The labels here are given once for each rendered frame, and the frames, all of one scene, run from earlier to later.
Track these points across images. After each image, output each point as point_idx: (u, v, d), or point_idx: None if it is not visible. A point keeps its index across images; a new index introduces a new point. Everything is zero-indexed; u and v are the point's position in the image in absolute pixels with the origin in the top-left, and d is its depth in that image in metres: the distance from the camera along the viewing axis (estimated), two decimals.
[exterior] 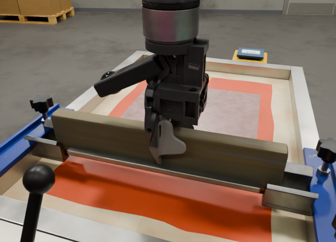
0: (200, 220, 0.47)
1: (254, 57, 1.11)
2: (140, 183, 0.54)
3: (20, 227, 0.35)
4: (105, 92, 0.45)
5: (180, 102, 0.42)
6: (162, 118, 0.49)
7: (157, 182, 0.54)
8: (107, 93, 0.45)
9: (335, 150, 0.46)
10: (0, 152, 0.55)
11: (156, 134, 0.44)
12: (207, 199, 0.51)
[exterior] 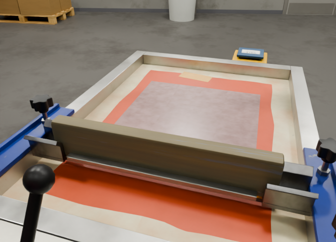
0: (200, 220, 0.47)
1: (254, 57, 1.11)
2: (140, 183, 0.54)
3: (20, 227, 0.35)
4: None
5: None
6: None
7: (157, 182, 0.54)
8: None
9: (335, 150, 0.46)
10: (0, 152, 0.55)
11: None
12: (207, 199, 0.51)
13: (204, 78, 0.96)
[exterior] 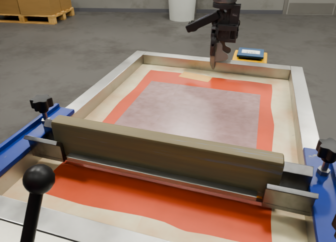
0: (200, 220, 0.47)
1: (254, 57, 1.11)
2: (140, 183, 0.54)
3: (20, 227, 0.35)
4: (191, 29, 0.95)
5: (227, 32, 0.93)
6: None
7: (157, 182, 0.54)
8: (192, 30, 0.95)
9: (335, 150, 0.46)
10: (0, 152, 0.55)
11: (215, 49, 0.95)
12: (207, 199, 0.51)
13: (204, 78, 0.96)
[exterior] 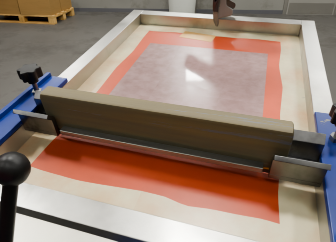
0: (203, 193, 0.44)
1: None
2: (139, 155, 0.51)
3: None
4: None
5: None
6: None
7: (157, 154, 0.51)
8: None
9: None
10: None
11: (218, 4, 0.87)
12: (210, 170, 0.48)
13: (206, 37, 0.89)
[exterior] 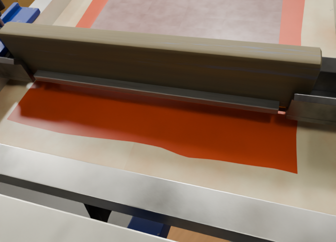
0: (206, 141, 0.38)
1: None
2: (130, 99, 0.43)
3: None
4: None
5: None
6: None
7: (151, 96, 0.43)
8: None
9: None
10: None
11: None
12: (214, 113, 0.40)
13: None
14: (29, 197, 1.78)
